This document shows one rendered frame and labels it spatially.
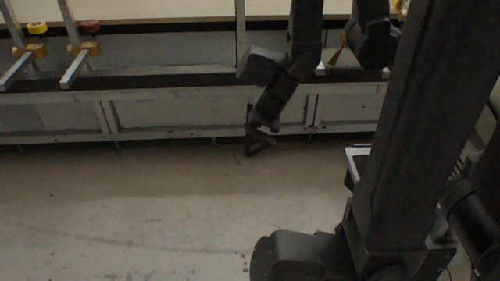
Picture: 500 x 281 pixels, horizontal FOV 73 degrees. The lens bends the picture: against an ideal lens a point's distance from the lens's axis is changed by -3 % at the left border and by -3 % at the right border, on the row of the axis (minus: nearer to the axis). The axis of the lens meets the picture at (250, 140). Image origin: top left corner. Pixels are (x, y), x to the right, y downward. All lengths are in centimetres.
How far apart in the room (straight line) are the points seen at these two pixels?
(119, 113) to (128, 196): 50
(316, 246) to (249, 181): 171
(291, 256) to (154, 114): 190
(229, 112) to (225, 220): 66
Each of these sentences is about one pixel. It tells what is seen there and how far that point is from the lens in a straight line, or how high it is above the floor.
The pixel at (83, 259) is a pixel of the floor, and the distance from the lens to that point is 194.
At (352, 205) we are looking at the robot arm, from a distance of 36.
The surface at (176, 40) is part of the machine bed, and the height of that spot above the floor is 76.
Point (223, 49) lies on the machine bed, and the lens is 189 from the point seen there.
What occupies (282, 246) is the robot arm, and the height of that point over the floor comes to 122.
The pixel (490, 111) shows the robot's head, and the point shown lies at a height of 130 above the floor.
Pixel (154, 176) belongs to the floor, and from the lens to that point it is 218.
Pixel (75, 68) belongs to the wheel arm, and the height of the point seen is 83.
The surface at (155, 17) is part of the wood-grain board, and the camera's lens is 180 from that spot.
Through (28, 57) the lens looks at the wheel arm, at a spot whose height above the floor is 83.
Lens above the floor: 153
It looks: 41 degrees down
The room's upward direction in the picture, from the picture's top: straight up
